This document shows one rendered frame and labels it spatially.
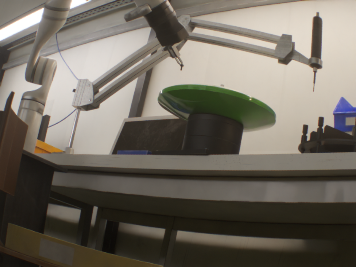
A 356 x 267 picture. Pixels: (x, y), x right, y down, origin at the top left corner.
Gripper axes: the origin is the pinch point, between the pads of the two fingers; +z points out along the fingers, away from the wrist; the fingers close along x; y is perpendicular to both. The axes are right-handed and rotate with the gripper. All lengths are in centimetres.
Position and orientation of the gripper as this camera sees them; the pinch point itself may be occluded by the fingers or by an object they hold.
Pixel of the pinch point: (182, 66)
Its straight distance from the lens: 144.8
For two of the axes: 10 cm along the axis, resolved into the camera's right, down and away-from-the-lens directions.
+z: 4.8, 7.9, 3.7
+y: 5.7, -6.0, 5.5
